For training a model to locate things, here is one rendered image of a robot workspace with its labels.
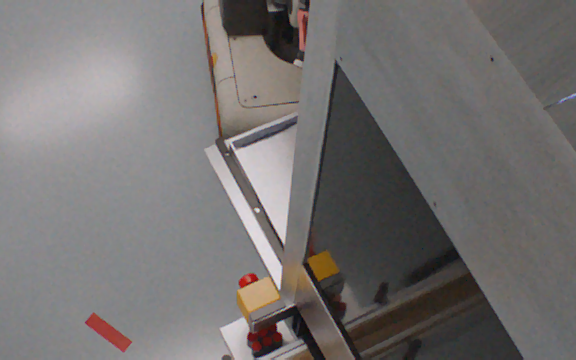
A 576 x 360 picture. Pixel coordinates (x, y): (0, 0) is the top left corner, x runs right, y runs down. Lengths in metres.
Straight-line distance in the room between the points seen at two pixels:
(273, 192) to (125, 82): 1.35
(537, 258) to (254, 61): 2.21
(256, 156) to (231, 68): 0.91
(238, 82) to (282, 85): 0.14
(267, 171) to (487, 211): 1.22
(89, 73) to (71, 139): 0.28
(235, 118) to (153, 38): 0.66
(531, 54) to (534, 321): 0.27
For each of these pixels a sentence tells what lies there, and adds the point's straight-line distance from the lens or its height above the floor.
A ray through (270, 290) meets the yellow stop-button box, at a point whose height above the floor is 1.03.
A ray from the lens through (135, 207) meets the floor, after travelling 3.00.
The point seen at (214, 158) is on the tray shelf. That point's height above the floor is 0.88.
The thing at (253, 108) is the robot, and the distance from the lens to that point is 2.84.
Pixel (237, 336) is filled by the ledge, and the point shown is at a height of 0.88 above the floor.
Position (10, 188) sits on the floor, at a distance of 3.11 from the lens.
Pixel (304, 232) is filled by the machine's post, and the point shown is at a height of 1.33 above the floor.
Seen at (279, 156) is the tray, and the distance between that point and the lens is 2.06.
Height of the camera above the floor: 2.66
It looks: 61 degrees down
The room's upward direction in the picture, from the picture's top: 6 degrees clockwise
